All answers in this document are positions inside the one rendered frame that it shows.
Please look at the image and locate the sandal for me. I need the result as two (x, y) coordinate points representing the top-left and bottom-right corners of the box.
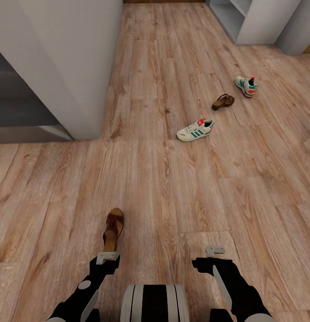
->
(102, 208), (124, 252)
(212, 95), (235, 111)

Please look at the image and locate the gym shoe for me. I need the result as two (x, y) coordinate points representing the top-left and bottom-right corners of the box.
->
(235, 76), (258, 97)
(176, 119), (214, 142)

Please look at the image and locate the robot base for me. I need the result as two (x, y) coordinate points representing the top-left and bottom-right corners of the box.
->
(85, 309), (233, 322)

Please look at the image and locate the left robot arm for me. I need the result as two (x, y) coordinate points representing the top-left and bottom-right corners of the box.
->
(46, 252), (120, 322)

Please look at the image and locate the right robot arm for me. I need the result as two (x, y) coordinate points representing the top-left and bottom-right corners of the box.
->
(192, 246), (276, 322)

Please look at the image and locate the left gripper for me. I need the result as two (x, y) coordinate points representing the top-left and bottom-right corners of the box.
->
(90, 255), (120, 279)

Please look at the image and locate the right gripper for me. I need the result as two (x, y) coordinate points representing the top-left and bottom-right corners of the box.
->
(192, 257), (214, 275)

